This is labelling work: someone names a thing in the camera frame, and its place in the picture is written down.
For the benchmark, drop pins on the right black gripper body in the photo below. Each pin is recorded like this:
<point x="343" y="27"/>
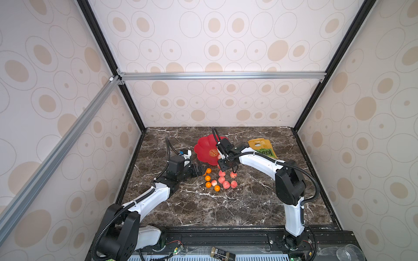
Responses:
<point x="223" y="162"/>

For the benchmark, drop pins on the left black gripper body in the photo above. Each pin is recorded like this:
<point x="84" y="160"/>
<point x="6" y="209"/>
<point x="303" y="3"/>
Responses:
<point x="191" y="172"/>

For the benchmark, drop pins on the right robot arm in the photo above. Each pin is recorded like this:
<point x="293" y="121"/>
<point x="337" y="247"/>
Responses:
<point x="294" y="186"/>

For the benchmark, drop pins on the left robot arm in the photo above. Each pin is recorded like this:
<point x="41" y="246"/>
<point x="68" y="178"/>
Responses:
<point x="120" y="233"/>

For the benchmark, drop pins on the red flower-shaped fruit bowl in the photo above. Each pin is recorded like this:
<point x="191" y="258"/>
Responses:
<point x="206" y="150"/>

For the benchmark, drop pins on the pink peach lower right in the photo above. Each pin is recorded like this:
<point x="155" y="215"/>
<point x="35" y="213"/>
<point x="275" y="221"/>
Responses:
<point x="234" y="184"/>

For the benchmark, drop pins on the pink peach lower centre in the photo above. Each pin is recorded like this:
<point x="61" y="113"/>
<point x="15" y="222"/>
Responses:
<point x="226" y="185"/>

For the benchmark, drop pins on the yellow green snack bag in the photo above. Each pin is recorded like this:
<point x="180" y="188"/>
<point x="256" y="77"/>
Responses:
<point x="263" y="146"/>

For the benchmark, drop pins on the black battery with gold label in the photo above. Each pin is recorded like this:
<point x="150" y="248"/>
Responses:
<point x="222" y="255"/>

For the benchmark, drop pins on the clear plastic cup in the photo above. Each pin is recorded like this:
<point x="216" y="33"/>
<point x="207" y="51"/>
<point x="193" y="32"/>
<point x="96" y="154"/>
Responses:
<point x="350" y="252"/>

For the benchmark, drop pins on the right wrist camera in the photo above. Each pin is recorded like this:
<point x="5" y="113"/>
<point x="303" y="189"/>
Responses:
<point x="227" y="149"/>

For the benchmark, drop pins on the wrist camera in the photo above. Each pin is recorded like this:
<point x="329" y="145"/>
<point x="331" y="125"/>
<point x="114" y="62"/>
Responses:
<point x="227" y="149"/>
<point x="180" y="161"/>

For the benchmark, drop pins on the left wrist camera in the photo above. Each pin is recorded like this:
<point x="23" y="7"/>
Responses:
<point x="180" y="161"/>

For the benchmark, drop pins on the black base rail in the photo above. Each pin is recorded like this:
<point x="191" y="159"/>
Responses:
<point x="248" y="244"/>

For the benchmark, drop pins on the horizontal aluminium rail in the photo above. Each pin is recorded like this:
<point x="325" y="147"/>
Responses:
<point x="222" y="75"/>

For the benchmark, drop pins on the left diagonal aluminium rail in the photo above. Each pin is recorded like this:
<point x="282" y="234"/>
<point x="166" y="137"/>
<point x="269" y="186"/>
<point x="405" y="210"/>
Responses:
<point x="35" y="184"/>

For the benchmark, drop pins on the left black corner post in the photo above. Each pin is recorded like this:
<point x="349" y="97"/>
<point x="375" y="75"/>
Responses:
<point x="103" y="45"/>

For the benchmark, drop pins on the black corner post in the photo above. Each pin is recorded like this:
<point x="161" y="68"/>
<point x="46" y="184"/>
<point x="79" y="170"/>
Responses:
<point x="353" y="30"/>
<point x="103" y="45"/>

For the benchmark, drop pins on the right black corner post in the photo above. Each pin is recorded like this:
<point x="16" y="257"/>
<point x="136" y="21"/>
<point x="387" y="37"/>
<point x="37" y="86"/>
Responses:
<point x="353" y="30"/>

